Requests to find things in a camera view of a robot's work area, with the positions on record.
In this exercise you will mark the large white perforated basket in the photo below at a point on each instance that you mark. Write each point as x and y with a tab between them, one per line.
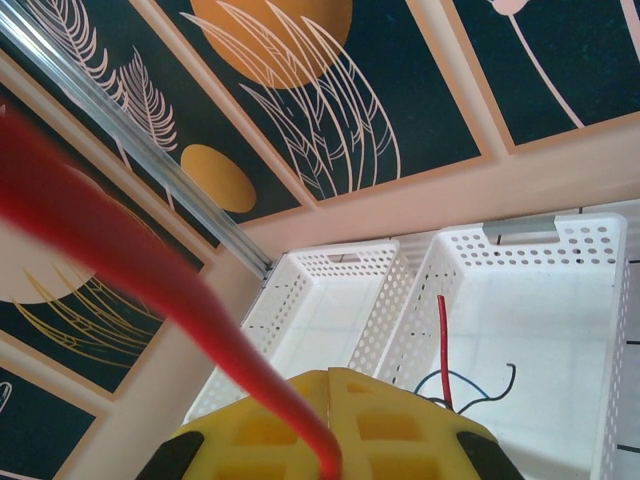
320	320

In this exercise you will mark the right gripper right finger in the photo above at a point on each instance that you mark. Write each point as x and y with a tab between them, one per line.
400	440

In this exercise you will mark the aluminium corner post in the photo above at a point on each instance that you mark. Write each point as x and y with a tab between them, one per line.
150	165

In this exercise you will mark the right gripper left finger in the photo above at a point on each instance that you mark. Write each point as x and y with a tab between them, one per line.
250	440

